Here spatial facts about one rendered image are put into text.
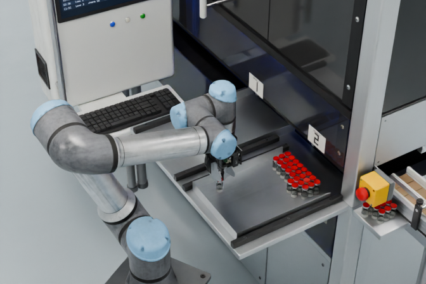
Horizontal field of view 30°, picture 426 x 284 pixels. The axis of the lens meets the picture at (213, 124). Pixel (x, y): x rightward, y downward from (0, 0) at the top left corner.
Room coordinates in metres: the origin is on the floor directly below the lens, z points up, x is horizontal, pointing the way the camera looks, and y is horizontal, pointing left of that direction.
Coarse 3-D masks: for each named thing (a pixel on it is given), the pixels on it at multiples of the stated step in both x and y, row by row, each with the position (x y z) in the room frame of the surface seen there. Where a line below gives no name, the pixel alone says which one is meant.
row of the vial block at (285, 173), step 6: (276, 156) 1.96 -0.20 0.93; (276, 162) 1.94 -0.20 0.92; (282, 162) 1.93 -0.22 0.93; (276, 168) 1.93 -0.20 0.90; (282, 168) 1.90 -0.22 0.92; (288, 168) 1.90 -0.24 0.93; (282, 174) 1.90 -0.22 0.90; (288, 174) 1.88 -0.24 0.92; (294, 174) 1.87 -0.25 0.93; (294, 180) 1.85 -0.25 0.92; (300, 180) 1.84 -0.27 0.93; (300, 186) 1.83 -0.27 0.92; (306, 186) 1.81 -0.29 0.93; (300, 192) 1.82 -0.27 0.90; (306, 192) 1.80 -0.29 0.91; (306, 198) 1.81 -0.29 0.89
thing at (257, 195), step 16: (256, 160) 1.97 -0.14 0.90; (272, 160) 1.99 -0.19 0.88; (208, 176) 1.88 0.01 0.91; (240, 176) 1.91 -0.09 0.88; (256, 176) 1.91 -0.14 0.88; (272, 176) 1.91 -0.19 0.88; (208, 192) 1.84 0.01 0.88; (224, 192) 1.84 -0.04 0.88; (240, 192) 1.84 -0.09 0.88; (256, 192) 1.84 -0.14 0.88; (272, 192) 1.84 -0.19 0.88; (320, 192) 1.84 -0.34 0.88; (208, 208) 1.77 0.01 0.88; (224, 208) 1.77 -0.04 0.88; (240, 208) 1.77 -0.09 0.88; (256, 208) 1.77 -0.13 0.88; (272, 208) 1.77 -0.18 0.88; (288, 208) 1.77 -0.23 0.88; (304, 208) 1.75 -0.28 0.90; (224, 224) 1.68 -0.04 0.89; (240, 224) 1.70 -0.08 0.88; (256, 224) 1.66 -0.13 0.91
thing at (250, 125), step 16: (240, 96) 2.34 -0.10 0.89; (256, 96) 2.35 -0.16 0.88; (240, 112) 2.25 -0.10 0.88; (256, 112) 2.25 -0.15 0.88; (272, 112) 2.25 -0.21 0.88; (240, 128) 2.16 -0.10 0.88; (256, 128) 2.16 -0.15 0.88; (272, 128) 2.16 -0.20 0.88; (288, 128) 2.14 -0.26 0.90; (240, 144) 2.04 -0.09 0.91
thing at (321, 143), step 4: (312, 128) 1.95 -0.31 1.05; (308, 132) 1.97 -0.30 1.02; (312, 132) 1.95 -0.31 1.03; (316, 132) 1.93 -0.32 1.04; (308, 136) 1.97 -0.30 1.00; (312, 136) 1.95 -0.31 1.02; (316, 136) 1.93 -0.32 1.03; (320, 136) 1.92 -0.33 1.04; (312, 140) 1.95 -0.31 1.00; (316, 140) 1.93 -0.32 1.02; (320, 140) 1.92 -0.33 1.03; (324, 140) 1.90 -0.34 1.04; (320, 144) 1.91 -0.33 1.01; (324, 144) 1.90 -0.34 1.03; (320, 148) 1.91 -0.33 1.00; (324, 148) 1.90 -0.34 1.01; (324, 152) 1.90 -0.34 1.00
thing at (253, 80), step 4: (252, 76) 2.24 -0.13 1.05; (252, 80) 2.24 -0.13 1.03; (256, 80) 2.22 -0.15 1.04; (252, 84) 2.24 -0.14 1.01; (256, 84) 2.22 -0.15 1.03; (260, 84) 2.20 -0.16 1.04; (252, 88) 2.24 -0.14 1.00; (256, 88) 2.22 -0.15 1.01; (260, 88) 2.20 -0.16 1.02; (256, 92) 2.22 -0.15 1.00; (260, 92) 2.20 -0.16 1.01; (260, 96) 2.20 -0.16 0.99
